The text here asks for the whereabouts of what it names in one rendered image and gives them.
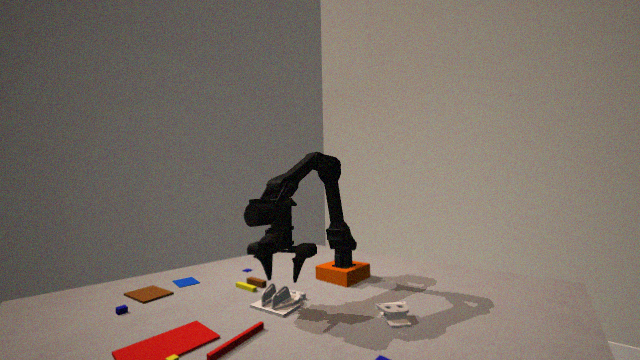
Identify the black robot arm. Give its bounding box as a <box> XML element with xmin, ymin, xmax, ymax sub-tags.
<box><xmin>244</xmin><ymin>152</ymin><xmax>357</xmax><ymax>269</ymax></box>

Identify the yellow flat bar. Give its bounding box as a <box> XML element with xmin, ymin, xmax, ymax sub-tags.
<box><xmin>236</xmin><ymin>281</ymin><xmax>257</xmax><ymax>292</ymax></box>

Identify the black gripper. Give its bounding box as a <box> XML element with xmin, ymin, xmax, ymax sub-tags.
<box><xmin>247</xmin><ymin>223</ymin><xmax>317</xmax><ymax>283</ymax></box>

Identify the blue square tile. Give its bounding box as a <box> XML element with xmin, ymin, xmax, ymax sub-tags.
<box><xmin>173</xmin><ymin>277</ymin><xmax>200</xmax><ymax>288</ymax></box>

